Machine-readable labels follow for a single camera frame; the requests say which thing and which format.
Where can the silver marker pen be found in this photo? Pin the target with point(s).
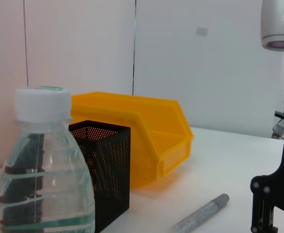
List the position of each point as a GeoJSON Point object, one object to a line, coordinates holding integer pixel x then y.
{"type": "Point", "coordinates": [202, 213]}

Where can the right wrist camera housing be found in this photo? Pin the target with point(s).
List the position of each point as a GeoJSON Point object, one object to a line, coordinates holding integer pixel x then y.
{"type": "Point", "coordinates": [277, 24]}

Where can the black mesh pen holder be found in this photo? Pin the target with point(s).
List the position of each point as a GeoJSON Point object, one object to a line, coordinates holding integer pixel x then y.
{"type": "Point", "coordinates": [110, 174]}

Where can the clear green-label water bottle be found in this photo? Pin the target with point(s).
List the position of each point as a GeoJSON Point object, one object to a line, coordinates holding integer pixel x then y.
{"type": "Point", "coordinates": [42, 170]}

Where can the yellow plastic bin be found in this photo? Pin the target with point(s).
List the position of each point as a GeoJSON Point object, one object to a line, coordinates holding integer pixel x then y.
{"type": "Point", "coordinates": [156, 121]}

